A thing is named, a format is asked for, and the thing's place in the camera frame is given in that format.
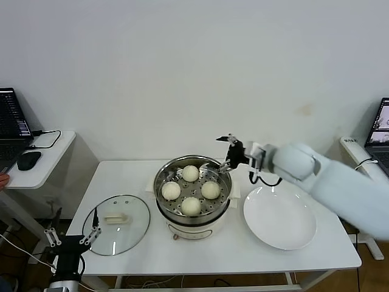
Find cream electric cooker base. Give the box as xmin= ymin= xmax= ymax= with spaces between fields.
xmin=145 ymin=178 xmax=243 ymax=241

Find stainless steel steamer pot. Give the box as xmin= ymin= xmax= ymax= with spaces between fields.
xmin=153 ymin=155 xmax=233 ymax=217

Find white steamed baozi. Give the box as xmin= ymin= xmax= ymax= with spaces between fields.
xmin=161 ymin=181 xmax=182 ymax=201
xmin=182 ymin=165 xmax=200 ymax=183
xmin=201 ymin=181 xmax=221 ymax=200
xmin=181 ymin=196 xmax=202 ymax=217

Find round white plate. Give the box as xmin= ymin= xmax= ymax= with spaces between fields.
xmin=243 ymin=186 xmax=317 ymax=251

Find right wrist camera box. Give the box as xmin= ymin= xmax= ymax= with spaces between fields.
xmin=244 ymin=141 xmax=267 ymax=171

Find black laptop with code screen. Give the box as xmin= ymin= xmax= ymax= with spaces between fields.
xmin=0 ymin=87 xmax=34 ymax=179

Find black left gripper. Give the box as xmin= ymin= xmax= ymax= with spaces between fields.
xmin=43 ymin=207 xmax=103 ymax=276

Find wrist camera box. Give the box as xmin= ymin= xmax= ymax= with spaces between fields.
xmin=244 ymin=141 xmax=267 ymax=171
xmin=48 ymin=279 xmax=70 ymax=292

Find white wires under table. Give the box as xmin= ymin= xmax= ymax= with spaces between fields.
xmin=127 ymin=275 xmax=186 ymax=290

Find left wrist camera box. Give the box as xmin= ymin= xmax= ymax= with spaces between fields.
xmin=48 ymin=279 xmax=70 ymax=292

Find white table frame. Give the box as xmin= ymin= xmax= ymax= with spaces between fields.
xmin=114 ymin=267 xmax=337 ymax=292

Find black computer mouse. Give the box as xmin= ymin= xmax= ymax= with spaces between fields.
xmin=16 ymin=151 xmax=42 ymax=171

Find white floor cable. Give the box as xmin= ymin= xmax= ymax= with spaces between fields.
xmin=0 ymin=234 xmax=57 ymax=270

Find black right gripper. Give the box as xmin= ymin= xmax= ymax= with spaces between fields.
xmin=215 ymin=133 xmax=247 ymax=175

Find grey laptop with picture screen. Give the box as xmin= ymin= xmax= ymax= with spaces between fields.
xmin=363 ymin=97 xmax=389 ymax=177

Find round glass pot lid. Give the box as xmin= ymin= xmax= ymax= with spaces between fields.
xmin=81 ymin=195 xmax=151 ymax=256

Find black laptop power cable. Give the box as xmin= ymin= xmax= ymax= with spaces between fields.
xmin=26 ymin=130 xmax=61 ymax=150

